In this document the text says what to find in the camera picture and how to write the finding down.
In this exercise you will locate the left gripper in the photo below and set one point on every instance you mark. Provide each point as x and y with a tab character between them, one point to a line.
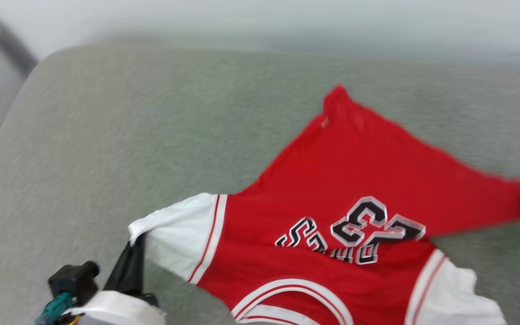
115	311

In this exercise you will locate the red white basketball jersey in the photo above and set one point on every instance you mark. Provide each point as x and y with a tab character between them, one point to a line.
355	171

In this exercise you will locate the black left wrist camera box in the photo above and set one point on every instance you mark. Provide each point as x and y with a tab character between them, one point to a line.
72	280

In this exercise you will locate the dark wall skirting strip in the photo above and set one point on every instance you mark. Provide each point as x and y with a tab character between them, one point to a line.
9	45

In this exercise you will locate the grey fabric sofa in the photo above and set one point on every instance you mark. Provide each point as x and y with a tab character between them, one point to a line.
106	135

